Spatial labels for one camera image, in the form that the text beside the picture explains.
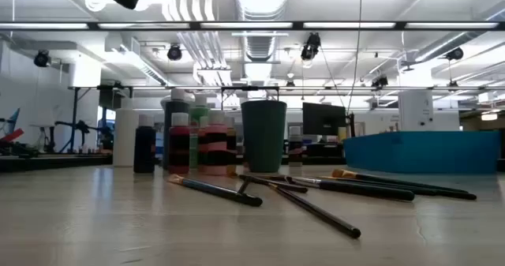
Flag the blue paint bottle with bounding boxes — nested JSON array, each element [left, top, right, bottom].
[[133, 114, 157, 174]]

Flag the green plastic cup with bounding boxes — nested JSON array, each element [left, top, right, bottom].
[[241, 99, 288, 174]]

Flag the thin pointed paintbrush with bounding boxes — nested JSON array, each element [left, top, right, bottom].
[[166, 174, 264, 208]]

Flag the small dark paint bottle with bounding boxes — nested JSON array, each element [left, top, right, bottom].
[[288, 126, 304, 168]]

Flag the thin brush gold ferrule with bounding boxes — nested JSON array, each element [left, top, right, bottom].
[[235, 173, 309, 194]]

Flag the long brush ribbed gold ferrule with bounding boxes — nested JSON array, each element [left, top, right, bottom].
[[269, 183, 362, 240]]

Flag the makeup brush silver ferrule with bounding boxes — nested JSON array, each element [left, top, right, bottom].
[[284, 175, 416, 202]]

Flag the blue plastic bin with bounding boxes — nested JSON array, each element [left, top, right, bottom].
[[342, 130, 501, 175]]

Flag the tall green paint bottle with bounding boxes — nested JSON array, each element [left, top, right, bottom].
[[189, 95, 211, 170]]

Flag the red paint bottle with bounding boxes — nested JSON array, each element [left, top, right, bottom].
[[168, 112, 191, 175]]

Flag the orange paint bottle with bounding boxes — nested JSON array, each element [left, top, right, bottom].
[[196, 115, 210, 174]]

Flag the pink paint bottle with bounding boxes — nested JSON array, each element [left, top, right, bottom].
[[204, 111, 229, 177]]

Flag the black ceiling spotlight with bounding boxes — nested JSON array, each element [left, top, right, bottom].
[[33, 49, 51, 68], [166, 43, 183, 62], [445, 47, 465, 62], [370, 74, 390, 90], [300, 32, 322, 62]]

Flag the tall black bottle white cap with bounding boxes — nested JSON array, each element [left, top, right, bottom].
[[163, 88, 191, 170]]

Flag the blue board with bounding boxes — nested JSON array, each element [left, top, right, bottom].
[[4, 107, 21, 136]]

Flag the red board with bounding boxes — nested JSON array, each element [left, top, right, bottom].
[[0, 128, 25, 144]]

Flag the black lab workbench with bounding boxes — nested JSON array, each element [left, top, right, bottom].
[[0, 152, 114, 173]]

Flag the black computer monitor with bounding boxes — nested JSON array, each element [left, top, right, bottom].
[[302, 102, 347, 137]]

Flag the dark office desk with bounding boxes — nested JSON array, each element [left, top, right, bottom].
[[303, 141, 345, 167]]

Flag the white cylindrical column unit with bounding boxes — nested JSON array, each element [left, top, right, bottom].
[[398, 90, 434, 132]]

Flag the black frame beam light strips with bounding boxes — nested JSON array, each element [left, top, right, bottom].
[[0, 20, 505, 32]]

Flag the hanging black cable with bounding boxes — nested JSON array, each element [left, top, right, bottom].
[[346, 0, 364, 115]]

